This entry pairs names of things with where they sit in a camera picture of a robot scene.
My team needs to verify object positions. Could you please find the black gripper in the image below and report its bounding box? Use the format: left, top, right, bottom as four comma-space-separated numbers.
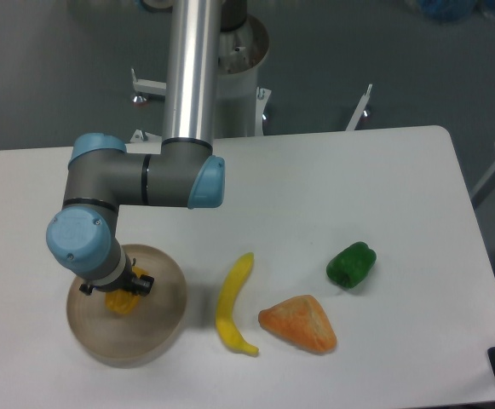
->
79, 270, 154, 297

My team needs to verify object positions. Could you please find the yellow toy pepper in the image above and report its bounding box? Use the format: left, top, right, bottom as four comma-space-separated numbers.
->
104, 281, 142, 315

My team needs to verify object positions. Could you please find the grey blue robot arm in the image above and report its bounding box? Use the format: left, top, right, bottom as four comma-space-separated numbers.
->
46, 1, 247, 296

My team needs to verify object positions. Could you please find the beige round plate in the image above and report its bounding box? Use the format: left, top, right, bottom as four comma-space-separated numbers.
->
66, 245, 187, 367

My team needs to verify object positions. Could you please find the green toy pepper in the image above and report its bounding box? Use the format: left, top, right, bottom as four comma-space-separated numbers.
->
325, 241, 377, 290

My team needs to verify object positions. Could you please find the yellow toy banana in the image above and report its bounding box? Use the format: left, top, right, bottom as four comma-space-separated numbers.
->
215, 252, 259, 357

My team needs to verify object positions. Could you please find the orange toy bread wedge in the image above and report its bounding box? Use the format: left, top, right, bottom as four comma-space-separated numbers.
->
258, 295, 337, 354

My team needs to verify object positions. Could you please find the blue bag in background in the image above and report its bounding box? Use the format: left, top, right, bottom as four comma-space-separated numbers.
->
412, 0, 495, 23

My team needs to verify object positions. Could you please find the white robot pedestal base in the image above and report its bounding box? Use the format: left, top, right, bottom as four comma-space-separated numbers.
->
132, 1, 269, 144

